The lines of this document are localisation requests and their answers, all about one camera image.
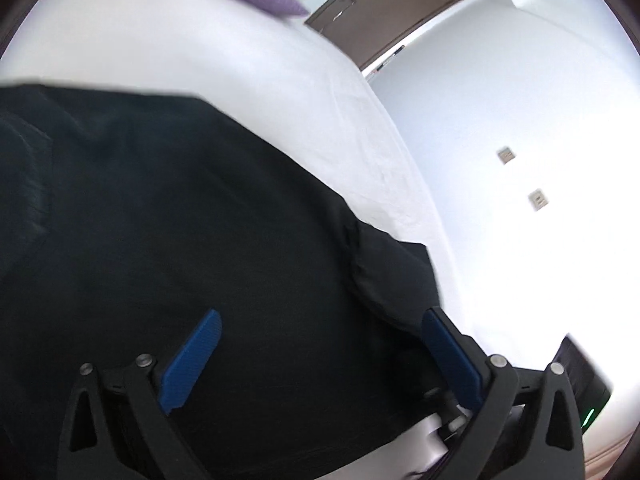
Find white bed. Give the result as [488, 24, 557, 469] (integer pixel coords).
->
[0, 0, 466, 480]

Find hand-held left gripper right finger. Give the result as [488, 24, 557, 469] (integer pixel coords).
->
[421, 306, 587, 480]

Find brown door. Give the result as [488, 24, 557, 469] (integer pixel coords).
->
[304, 0, 472, 74]

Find black pants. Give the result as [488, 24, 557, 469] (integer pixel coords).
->
[0, 81, 449, 480]

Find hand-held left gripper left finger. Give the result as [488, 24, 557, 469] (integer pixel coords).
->
[56, 308, 223, 480]

